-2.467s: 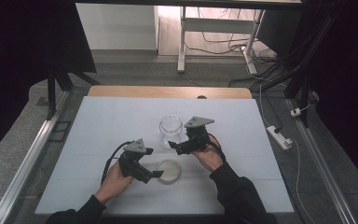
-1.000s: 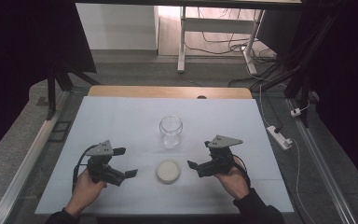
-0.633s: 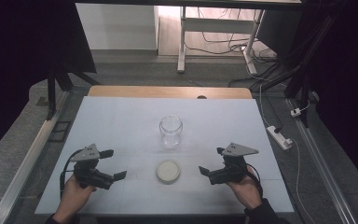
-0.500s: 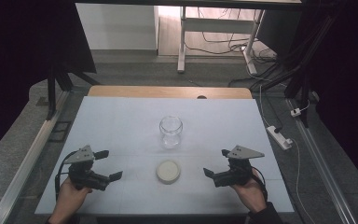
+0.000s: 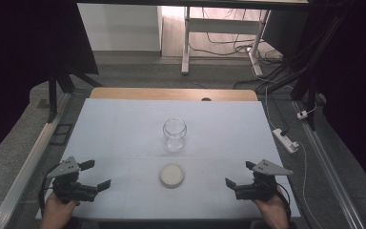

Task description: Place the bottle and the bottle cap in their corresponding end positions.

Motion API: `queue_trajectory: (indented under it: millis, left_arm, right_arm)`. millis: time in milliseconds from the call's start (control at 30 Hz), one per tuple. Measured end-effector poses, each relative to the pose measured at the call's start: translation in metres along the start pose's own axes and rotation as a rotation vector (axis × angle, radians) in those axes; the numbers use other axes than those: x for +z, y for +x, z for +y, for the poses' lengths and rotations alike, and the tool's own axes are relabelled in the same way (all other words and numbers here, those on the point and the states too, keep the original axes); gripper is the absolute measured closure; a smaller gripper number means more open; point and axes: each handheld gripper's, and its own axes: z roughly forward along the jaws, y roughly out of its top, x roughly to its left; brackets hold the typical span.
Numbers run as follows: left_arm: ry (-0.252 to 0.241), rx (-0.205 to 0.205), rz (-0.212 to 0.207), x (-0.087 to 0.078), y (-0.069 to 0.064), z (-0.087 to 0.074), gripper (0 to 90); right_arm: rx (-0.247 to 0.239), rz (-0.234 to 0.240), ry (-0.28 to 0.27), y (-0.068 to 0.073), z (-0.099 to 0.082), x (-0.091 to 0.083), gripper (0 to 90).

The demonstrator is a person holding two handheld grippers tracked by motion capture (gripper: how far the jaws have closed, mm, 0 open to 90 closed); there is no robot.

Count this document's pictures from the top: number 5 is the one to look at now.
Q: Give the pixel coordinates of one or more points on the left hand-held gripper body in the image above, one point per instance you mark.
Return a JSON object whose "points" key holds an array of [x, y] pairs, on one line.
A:
{"points": [[73, 189]]}

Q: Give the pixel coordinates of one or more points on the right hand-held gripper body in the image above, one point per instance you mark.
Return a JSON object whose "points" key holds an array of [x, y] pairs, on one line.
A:
{"points": [[262, 189]]}

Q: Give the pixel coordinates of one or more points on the white round jar lid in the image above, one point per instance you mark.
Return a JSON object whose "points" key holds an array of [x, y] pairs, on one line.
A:
{"points": [[172, 175]]}

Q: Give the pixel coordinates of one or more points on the clear glass jar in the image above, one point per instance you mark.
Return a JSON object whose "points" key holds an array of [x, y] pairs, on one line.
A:
{"points": [[174, 140]]}

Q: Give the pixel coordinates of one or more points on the person's right hand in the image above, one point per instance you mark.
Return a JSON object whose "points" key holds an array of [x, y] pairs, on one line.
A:
{"points": [[274, 211]]}

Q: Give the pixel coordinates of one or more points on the person's left hand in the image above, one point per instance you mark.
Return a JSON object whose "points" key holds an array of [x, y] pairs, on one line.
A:
{"points": [[55, 213]]}

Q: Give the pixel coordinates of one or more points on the white power strip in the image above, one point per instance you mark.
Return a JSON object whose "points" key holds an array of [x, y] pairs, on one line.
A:
{"points": [[285, 140]]}

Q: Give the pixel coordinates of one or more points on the white table cover sheet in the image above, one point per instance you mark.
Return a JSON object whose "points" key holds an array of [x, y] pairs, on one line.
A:
{"points": [[133, 133]]}

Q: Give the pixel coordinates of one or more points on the small white adapter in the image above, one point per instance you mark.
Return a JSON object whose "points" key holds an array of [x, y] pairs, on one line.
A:
{"points": [[302, 114]]}

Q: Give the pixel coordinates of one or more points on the black metal stand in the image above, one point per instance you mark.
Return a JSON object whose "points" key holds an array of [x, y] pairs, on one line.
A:
{"points": [[311, 57], [52, 95]]}

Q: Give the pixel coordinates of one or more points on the wooden table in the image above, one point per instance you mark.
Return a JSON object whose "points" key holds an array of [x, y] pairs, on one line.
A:
{"points": [[158, 94]]}

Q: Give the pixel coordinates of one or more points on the black curtain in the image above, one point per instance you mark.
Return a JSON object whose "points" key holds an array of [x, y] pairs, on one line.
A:
{"points": [[19, 57], [355, 79]]}

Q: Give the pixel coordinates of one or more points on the black floor bracket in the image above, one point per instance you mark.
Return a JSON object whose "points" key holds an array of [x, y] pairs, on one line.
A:
{"points": [[63, 133]]}

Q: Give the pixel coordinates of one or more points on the aluminium frame rail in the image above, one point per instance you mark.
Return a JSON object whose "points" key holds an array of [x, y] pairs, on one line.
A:
{"points": [[330, 171], [25, 171]]}

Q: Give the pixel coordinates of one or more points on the white desk frame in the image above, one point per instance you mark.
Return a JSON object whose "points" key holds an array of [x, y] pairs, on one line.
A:
{"points": [[222, 26]]}

